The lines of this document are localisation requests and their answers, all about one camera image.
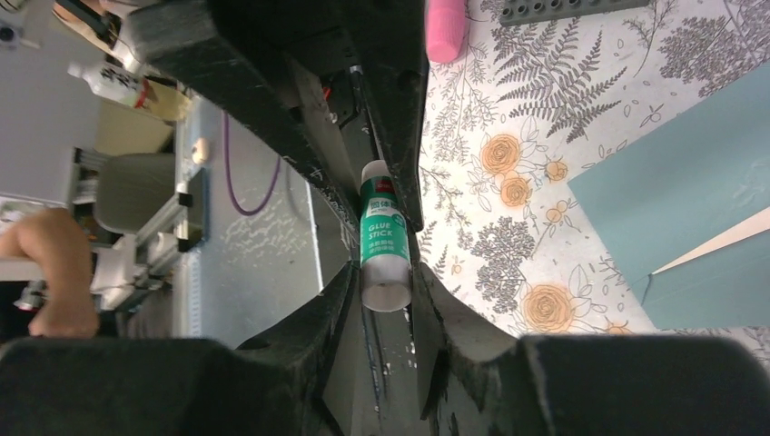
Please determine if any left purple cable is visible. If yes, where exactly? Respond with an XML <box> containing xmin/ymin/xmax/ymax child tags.
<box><xmin>222</xmin><ymin>111</ymin><xmax>282</xmax><ymax>218</ymax></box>

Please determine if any floral table mat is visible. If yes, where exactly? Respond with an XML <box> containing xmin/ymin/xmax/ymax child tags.
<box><xmin>420</xmin><ymin>1</ymin><xmax>769</xmax><ymax>364</ymax></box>

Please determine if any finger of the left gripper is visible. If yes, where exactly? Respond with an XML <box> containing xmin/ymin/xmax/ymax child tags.
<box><xmin>123</xmin><ymin>1</ymin><xmax>360</xmax><ymax>232</ymax></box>
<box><xmin>301</xmin><ymin>1</ymin><xmax>429</xmax><ymax>232</ymax></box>

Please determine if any grey lego baseplate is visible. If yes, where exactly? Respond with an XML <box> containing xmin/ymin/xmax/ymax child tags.
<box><xmin>499</xmin><ymin>0</ymin><xmax>650</xmax><ymax>26</ymax></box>

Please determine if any person hand in background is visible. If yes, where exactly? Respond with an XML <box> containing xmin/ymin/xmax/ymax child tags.
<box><xmin>1</xmin><ymin>208</ymin><xmax>100</xmax><ymax>339</ymax></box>

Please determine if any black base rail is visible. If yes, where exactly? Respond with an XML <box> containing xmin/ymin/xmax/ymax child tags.
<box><xmin>306</xmin><ymin>174</ymin><xmax>434</xmax><ymax>436</ymax></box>

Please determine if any green white glue stick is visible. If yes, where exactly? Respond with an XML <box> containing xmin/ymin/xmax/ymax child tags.
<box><xmin>360</xmin><ymin>160</ymin><xmax>411</xmax><ymax>312</ymax></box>

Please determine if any beige letter paper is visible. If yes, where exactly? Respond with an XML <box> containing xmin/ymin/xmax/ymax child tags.
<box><xmin>652</xmin><ymin>208</ymin><xmax>769</xmax><ymax>274</ymax></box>

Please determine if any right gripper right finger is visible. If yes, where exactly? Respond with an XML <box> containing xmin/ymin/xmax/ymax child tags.
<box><xmin>411</xmin><ymin>264</ymin><xmax>769</xmax><ymax>435</ymax></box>

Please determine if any light blue envelope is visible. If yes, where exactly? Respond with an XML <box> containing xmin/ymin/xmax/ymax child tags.
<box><xmin>569</xmin><ymin>65</ymin><xmax>769</xmax><ymax>329</ymax></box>

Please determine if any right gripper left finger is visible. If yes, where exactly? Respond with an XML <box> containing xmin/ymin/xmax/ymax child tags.
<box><xmin>1</xmin><ymin>262</ymin><xmax>359</xmax><ymax>435</ymax></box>

